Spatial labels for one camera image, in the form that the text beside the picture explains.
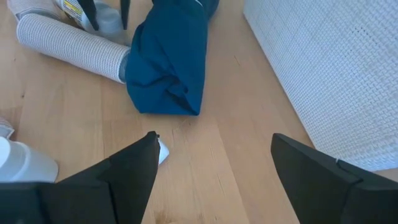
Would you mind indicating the white perforated plastic basket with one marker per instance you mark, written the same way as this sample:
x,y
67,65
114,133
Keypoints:
x,y
326,77

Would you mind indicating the long white bandage roll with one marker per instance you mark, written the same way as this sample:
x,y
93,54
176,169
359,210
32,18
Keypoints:
x,y
71,46

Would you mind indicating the blue cloth bundle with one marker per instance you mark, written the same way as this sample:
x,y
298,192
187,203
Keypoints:
x,y
168,62

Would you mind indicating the white plastic pill bottle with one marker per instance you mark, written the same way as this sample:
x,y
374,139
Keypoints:
x,y
25,161

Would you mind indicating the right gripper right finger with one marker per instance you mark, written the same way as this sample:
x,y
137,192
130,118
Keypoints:
x,y
326,186

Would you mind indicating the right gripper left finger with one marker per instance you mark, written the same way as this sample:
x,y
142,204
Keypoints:
x,y
118,186

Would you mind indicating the small white gauze roll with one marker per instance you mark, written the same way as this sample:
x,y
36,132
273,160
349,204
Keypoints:
x,y
163,152

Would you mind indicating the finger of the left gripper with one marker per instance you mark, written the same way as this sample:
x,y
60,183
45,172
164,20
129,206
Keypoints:
x,y
90,12
125,12

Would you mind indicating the clear bottle with yellow label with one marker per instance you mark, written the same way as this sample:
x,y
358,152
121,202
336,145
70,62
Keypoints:
x,y
105,21

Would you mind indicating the beige bandage roll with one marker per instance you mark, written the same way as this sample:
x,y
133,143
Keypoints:
x,y
31,7

